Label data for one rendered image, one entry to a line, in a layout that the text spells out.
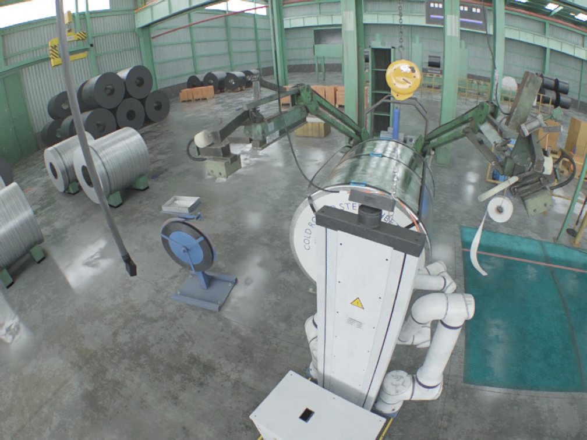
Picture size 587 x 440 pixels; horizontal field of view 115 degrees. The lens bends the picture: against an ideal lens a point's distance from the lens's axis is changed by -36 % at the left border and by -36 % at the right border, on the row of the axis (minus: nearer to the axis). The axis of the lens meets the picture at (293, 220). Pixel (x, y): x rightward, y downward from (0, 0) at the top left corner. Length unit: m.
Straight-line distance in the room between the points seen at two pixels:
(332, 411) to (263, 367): 1.22
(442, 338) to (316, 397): 0.67
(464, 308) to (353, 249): 0.65
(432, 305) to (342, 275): 0.48
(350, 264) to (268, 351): 1.85
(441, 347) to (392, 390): 0.38
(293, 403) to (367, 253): 0.90
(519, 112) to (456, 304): 1.08
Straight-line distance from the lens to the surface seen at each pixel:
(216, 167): 2.10
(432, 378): 1.66
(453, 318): 1.36
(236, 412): 2.45
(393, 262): 0.86
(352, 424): 1.48
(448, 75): 6.42
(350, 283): 1.00
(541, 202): 1.95
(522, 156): 1.87
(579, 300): 4.26
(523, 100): 1.78
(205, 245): 2.75
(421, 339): 1.86
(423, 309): 1.32
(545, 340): 3.45
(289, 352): 2.65
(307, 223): 2.34
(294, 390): 1.54
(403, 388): 1.69
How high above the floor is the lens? 2.24
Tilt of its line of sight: 32 degrees down
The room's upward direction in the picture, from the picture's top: 4 degrees counter-clockwise
